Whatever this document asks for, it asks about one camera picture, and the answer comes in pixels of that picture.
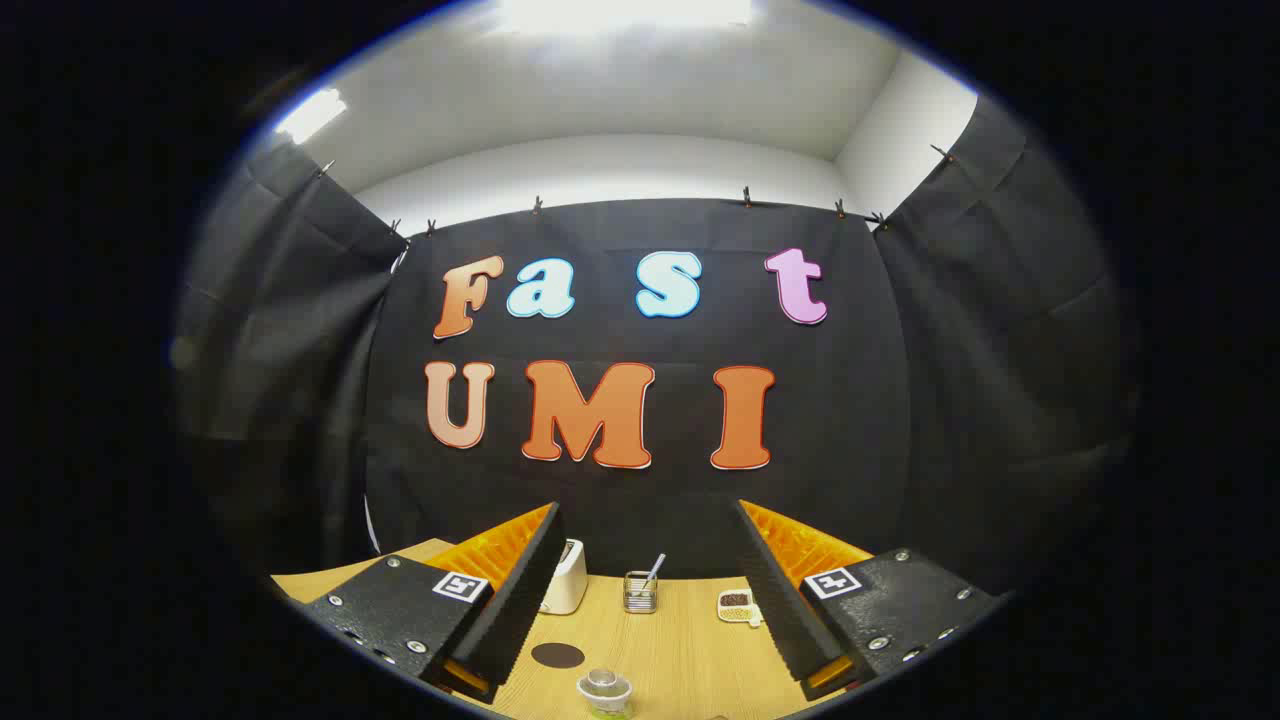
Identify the clear juice bottle white label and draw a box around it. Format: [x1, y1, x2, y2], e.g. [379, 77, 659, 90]
[577, 668, 634, 720]

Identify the large ceiling light panel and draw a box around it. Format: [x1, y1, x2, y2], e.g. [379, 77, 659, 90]
[490, 0, 756, 39]

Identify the white divided condiment dish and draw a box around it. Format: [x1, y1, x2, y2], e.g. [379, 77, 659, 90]
[716, 589, 764, 628]

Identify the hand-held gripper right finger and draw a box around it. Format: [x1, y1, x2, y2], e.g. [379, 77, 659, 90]
[733, 499, 1006, 703]

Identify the small ceiling light panel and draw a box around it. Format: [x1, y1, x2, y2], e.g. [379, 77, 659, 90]
[274, 88, 348, 145]

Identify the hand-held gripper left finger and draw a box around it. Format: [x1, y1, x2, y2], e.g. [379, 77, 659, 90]
[298, 502, 568, 705]

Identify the white toaster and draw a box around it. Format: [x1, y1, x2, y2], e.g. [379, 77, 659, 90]
[540, 539, 589, 616]

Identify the wooden table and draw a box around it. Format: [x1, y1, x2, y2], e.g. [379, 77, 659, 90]
[270, 538, 851, 720]

